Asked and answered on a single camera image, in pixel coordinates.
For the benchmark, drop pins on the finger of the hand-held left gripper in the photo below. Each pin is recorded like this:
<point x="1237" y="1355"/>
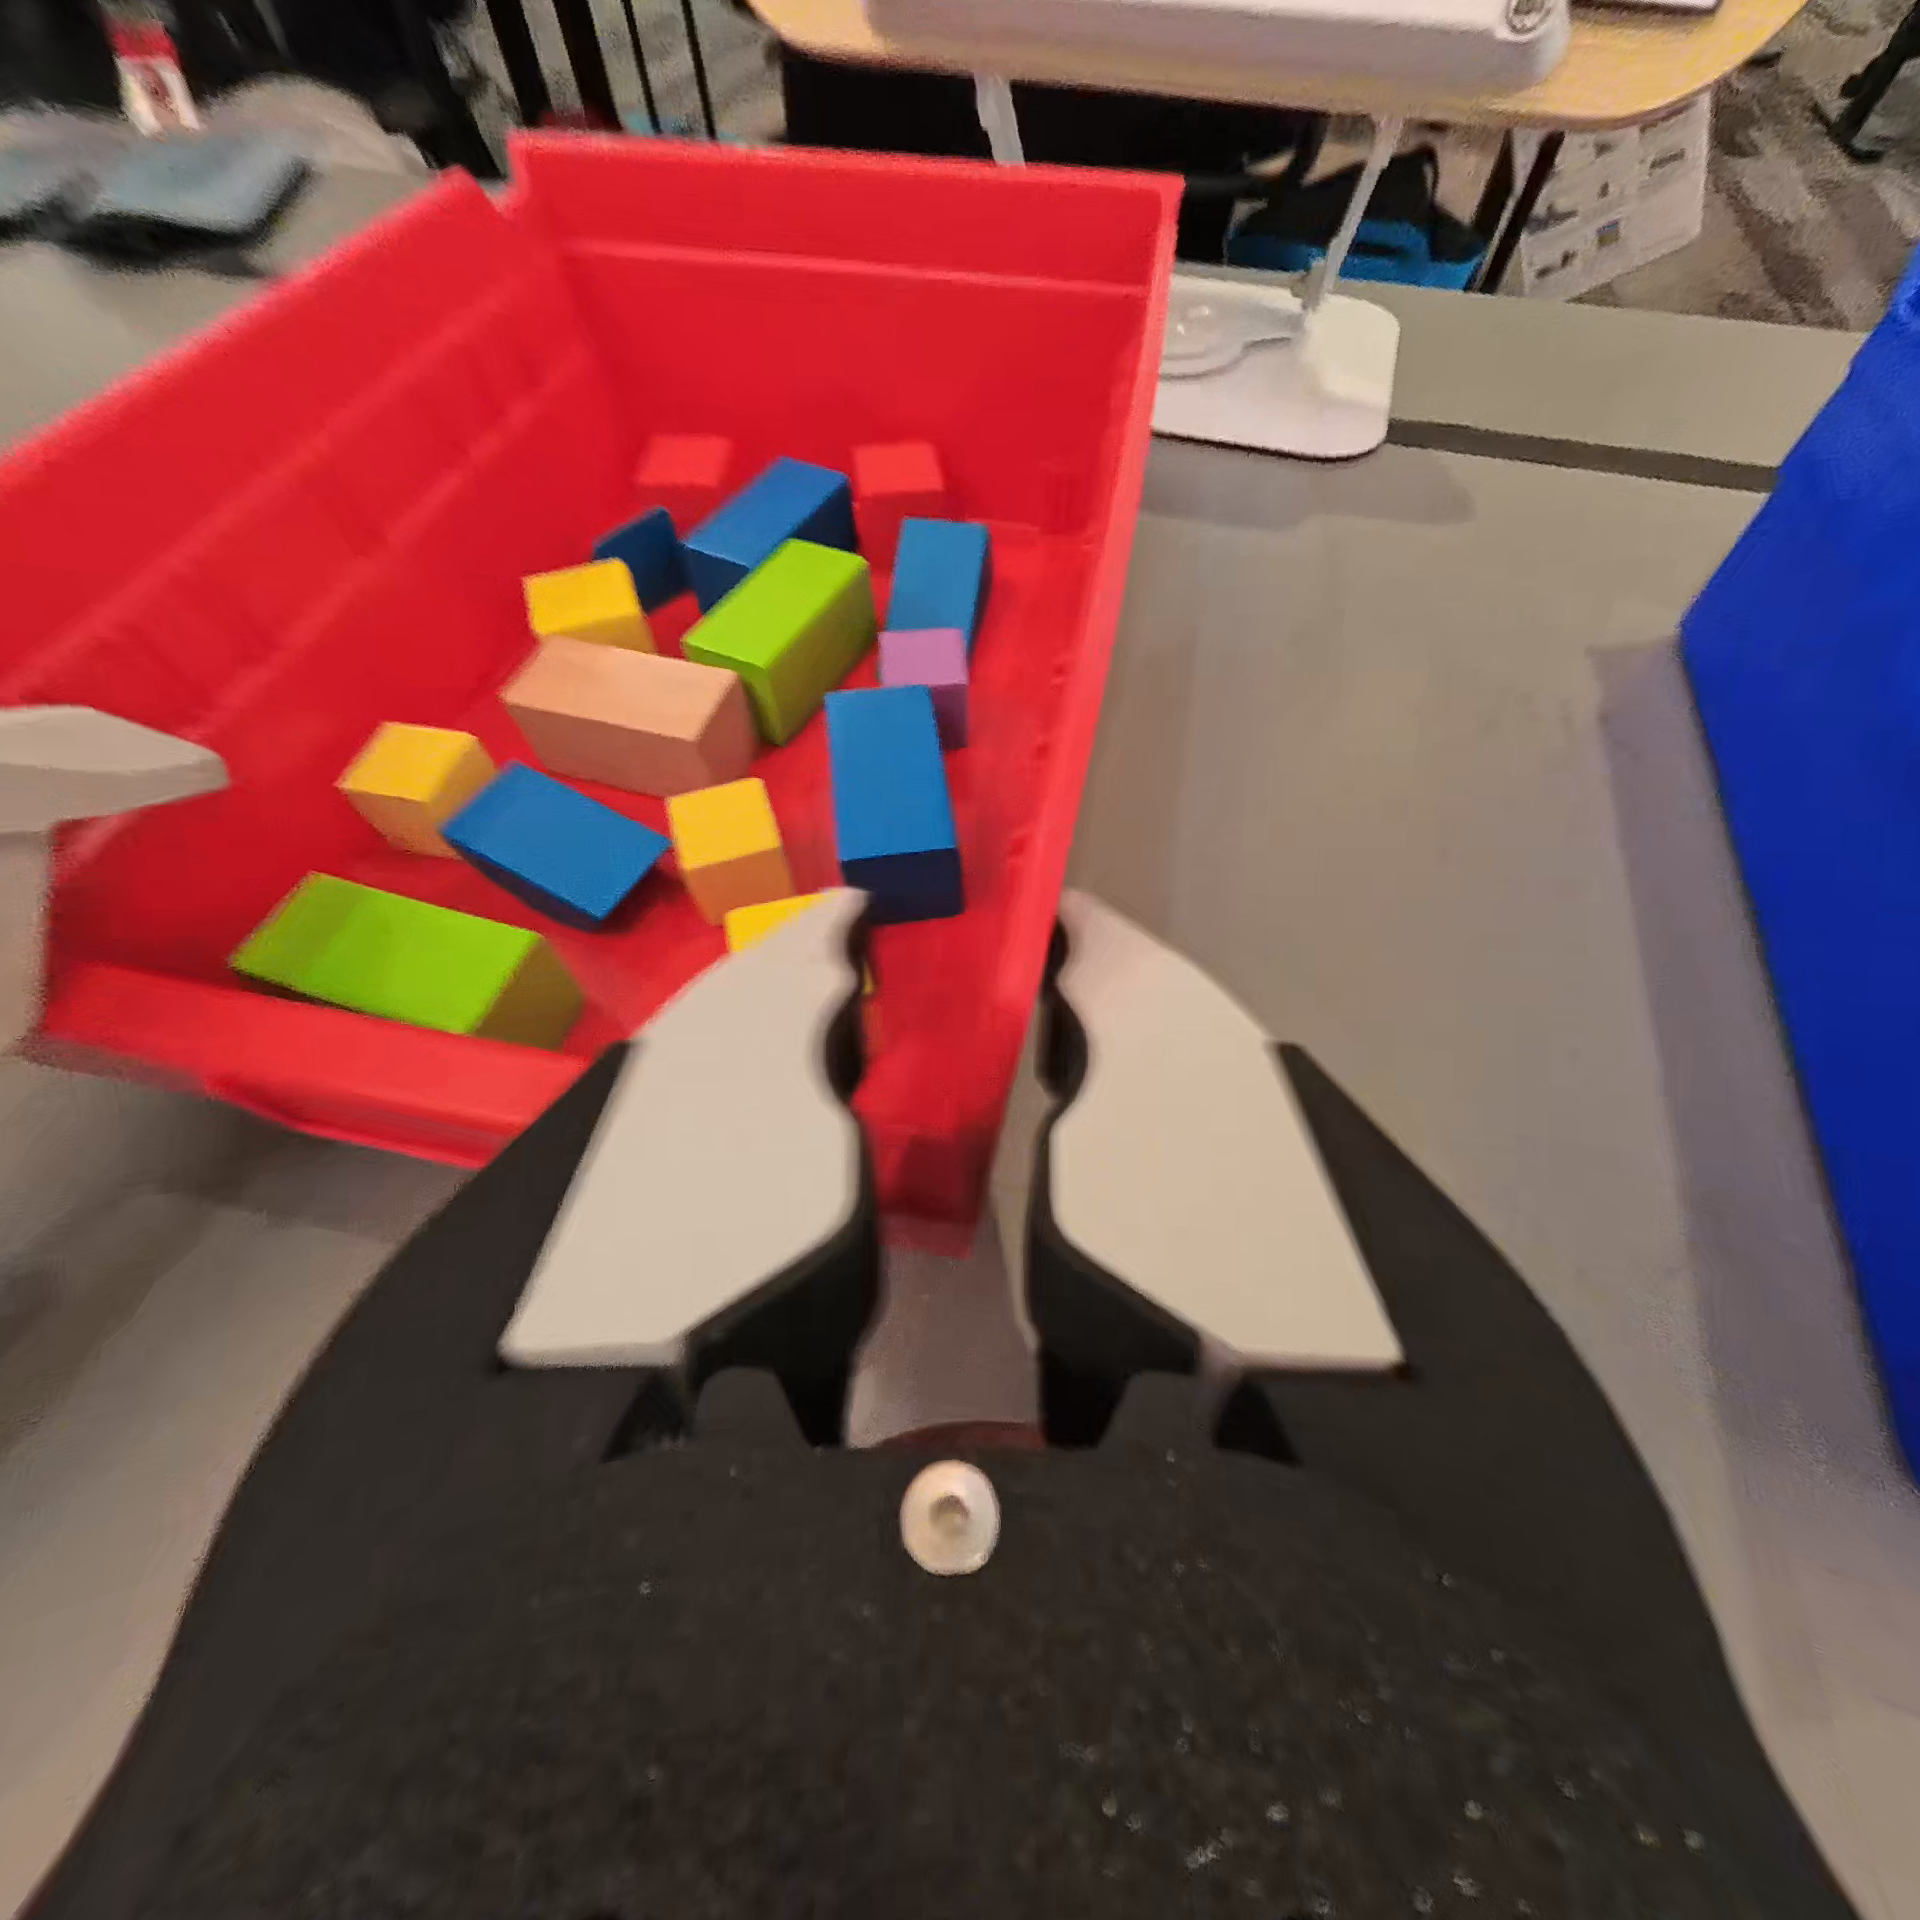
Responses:
<point x="75" y="767"/>

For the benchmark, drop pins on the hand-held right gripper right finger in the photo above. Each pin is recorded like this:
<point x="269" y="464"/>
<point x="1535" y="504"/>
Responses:
<point x="1208" y="1186"/>

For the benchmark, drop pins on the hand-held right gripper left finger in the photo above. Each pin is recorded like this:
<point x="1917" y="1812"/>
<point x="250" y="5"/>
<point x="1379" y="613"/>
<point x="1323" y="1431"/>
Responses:
<point x="690" y="1186"/>

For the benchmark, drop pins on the red plastic bin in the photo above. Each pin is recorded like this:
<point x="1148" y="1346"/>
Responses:
<point x="269" y="480"/>

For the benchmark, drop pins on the pile of coloured wooden blocks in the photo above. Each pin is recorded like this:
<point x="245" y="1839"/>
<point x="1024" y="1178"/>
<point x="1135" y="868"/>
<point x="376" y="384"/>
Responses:
<point x="779" y="631"/>

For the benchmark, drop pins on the blue plastic bin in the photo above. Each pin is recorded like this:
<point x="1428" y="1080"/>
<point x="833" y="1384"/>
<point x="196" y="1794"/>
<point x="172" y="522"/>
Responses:
<point x="1832" y="842"/>

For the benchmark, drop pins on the grey desk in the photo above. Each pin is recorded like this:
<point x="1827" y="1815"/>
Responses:
<point x="1410" y="842"/>

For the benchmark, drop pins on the white board stand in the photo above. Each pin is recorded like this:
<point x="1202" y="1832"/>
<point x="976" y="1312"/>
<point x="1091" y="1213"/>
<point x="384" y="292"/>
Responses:
<point x="1292" y="361"/>

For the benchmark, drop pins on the blue floor tub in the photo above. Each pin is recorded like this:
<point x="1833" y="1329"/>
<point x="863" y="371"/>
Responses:
<point x="1364" y="241"/>

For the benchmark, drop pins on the white floor sign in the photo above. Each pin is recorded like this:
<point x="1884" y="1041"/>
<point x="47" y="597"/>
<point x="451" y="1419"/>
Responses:
<point x="1604" y="204"/>

